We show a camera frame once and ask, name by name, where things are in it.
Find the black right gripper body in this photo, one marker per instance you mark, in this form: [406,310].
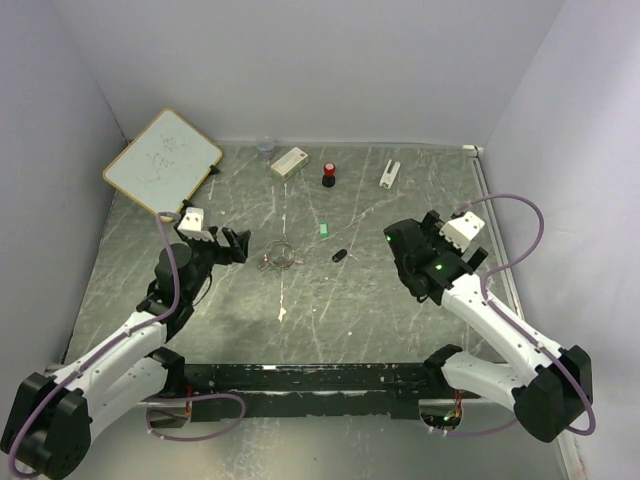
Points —
[430,228]

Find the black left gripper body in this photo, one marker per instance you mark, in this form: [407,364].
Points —
[203,255]

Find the large metal keyring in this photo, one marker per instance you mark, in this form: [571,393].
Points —
[279,247]

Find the silver key bunch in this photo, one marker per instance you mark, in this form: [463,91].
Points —
[279,263]

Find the black tagged key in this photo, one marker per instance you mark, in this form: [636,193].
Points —
[340,255]

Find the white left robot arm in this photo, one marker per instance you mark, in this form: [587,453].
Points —
[55,418]

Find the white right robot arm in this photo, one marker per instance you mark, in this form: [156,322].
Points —
[545,385]

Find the white plastic clip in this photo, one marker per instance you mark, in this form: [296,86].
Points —
[389,174]

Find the small framed whiteboard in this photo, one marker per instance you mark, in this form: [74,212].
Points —
[164,165]

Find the clear plastic cup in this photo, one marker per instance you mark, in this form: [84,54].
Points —
[266,147]

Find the white cardboard box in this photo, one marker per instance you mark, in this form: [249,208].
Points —
[290,163]

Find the red black stamp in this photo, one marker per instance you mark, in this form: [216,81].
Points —
[328,179]

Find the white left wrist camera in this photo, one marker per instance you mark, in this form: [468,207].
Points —
[194,225]

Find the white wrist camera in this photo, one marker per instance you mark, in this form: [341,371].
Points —
[194,225]
[461,230]

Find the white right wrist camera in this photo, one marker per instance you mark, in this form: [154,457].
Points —
[461,230]

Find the white corner bracket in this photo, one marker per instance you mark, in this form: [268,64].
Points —
[473,148]

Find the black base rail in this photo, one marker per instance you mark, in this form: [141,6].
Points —
[397,390]

